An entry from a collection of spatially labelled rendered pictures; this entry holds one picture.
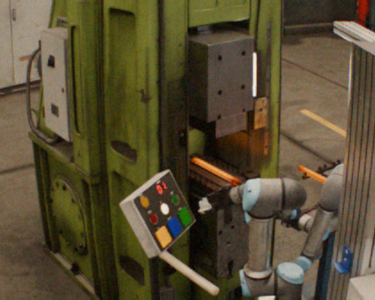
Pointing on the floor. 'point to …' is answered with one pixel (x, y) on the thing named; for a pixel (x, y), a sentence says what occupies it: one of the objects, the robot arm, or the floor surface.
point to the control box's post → (154, 278)
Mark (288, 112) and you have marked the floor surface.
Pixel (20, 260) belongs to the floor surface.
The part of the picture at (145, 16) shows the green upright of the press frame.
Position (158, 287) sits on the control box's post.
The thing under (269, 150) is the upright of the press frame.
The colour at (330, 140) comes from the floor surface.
